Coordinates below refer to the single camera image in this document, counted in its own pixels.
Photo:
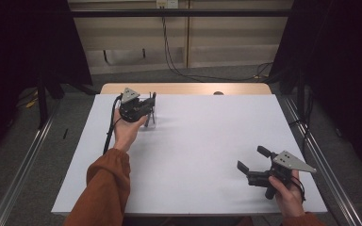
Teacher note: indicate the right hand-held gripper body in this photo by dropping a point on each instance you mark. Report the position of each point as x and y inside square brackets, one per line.
[283, 169]

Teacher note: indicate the thin brass upright strip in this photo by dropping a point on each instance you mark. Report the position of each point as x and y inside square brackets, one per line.
[188, 37]

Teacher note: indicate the person's left hand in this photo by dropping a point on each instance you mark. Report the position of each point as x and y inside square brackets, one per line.
[125, 132]

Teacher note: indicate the black horizontal frame bar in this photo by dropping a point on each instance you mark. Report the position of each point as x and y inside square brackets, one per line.
[176, 12]

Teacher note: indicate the black left stand post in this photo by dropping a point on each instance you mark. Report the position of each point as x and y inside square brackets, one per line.
[42, 103]

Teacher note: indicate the person's right hand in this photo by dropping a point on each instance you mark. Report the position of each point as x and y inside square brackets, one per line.
[287, 197]

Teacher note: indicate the clear plastic organizer box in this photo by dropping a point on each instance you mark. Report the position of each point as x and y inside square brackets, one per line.
[151, 124]

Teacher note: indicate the left aluminium floor rail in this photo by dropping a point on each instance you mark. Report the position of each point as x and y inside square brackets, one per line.
[22, 169]

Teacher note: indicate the black stand post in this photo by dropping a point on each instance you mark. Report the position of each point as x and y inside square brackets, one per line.
[42, 103]
[300, 94]

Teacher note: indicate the light wooden table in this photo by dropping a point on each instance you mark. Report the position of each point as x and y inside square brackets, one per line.
[176, 88]

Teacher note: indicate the dark curtain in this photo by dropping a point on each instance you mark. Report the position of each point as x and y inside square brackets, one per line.
[342, 62]
[22, 40]

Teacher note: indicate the dark right curtain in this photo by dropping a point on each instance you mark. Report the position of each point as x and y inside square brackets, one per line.
[342, 62]

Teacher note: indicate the dark left curtain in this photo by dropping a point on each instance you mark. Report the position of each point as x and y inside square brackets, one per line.
[22, 40]

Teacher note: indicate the white wall socket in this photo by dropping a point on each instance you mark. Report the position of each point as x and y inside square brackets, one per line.
[167, 3]

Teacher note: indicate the right aluminium floor rail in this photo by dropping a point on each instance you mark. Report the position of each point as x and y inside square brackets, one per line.
[326, 157]

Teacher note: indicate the black right stand post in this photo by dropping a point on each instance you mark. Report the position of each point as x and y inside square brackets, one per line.
[300, 94]

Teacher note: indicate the aluminium floor rail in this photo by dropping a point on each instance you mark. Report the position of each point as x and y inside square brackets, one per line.
[22, 169]
[326, 157]

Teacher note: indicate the small black stick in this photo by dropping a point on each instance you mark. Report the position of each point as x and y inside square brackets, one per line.
[65, 133]

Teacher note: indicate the white table sheet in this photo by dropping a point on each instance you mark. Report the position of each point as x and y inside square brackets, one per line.
[201, 141]

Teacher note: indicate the thick black makeup brush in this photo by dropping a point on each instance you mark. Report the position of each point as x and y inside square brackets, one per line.
[147, 121]

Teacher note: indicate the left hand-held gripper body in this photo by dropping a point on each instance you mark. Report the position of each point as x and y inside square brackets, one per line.
[131, 108]

